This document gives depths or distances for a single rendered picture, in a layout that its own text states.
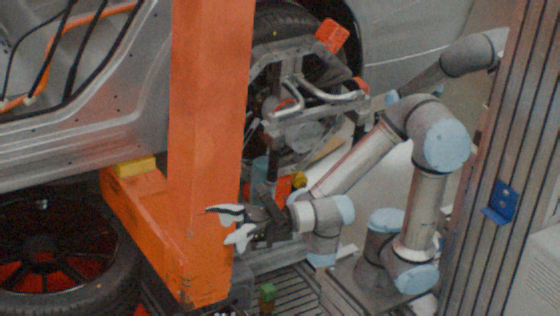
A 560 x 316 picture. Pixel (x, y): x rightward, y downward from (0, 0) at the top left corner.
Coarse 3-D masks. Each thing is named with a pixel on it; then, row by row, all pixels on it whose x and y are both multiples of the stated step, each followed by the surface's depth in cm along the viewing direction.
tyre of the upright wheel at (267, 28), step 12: (264, 0) 339; (276, 0) 341; (264, 12) 332; (276, 12) 333; (288, 12) 335; (300, 12) 339; (264, 24) 326; (276, 24) 328; (288, 24) 330; (300, 24) 333; (312, 24) 336; (264, 36) 328; (276, 36) 331; (288, 36) 333; (252, 48) 328; (168, 120) 352
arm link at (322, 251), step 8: (304, 232) 248; (312, 232) 242; (312, 240) 243; (320, 240) 241; (328, 240) 241; (336, 240) 242; (312, 248) 244; (320, 248) 243; (328, 248) 243; (336, 248) 245; (312, 256) 246; (320, 256) 244; (328, 256) 244; (336, 256) 248; (320, 264) 246; (328, 264) 246
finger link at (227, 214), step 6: (210, 210) 236; (216, 210) 236; (222, 210) 236; (228, 210) 236; (234, 210) 235; (240, 210) 235; (222, 216) 238; (228, 216) 237; (234, 216) 237; (240, 216) 237; (222, 222) 239; (228, 222) 238
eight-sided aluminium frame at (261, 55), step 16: (256, 48) 324; (272, 48) 327; (288, 48) 325; (304, 48) 329; (320, 48) 332; (256, 64) 321; (336, 64) 342; (336, 128) 359; (320, 144) 360; (288, 160) 362; (304, 160) 360; (240, 176) 347
